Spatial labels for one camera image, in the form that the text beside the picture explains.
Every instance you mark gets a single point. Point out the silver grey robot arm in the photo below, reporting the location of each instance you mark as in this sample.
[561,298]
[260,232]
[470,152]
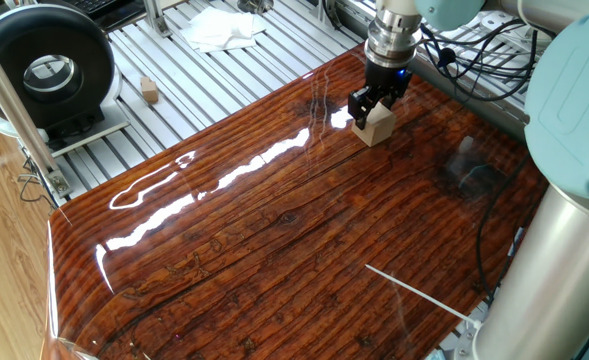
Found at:
[574,100]

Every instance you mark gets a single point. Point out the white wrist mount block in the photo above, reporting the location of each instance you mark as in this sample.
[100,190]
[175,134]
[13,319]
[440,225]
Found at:
[396,6]

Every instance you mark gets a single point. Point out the short aluminium upright bracket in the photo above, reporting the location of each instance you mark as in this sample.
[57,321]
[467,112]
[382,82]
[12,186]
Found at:
[155,17]

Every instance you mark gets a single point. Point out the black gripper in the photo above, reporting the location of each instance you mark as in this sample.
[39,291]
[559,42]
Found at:
[386,80]

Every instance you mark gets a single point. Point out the small brown wooden block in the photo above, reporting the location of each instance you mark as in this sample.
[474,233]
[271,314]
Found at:
[149,91]

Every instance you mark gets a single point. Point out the glossy wood grain mat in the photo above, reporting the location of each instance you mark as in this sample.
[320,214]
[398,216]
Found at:
[274,225]

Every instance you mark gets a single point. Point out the silver slanted frame post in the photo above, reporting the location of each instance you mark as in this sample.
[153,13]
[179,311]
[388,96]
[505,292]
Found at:
[9,100]

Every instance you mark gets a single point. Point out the white zip tie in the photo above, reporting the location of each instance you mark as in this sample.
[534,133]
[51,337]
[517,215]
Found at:
[419,295]

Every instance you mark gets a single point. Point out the white crumpled tissue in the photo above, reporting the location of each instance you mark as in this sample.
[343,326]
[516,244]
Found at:
[221,30]

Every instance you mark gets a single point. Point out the pale wooden cube block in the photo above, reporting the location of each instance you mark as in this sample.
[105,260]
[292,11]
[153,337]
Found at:
[379,129]

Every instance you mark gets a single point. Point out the black round blower fan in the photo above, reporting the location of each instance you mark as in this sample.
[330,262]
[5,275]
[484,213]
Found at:
[4,60]

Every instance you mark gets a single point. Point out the black keyboard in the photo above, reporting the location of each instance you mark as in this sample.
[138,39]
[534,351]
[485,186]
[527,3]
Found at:
[91,4]

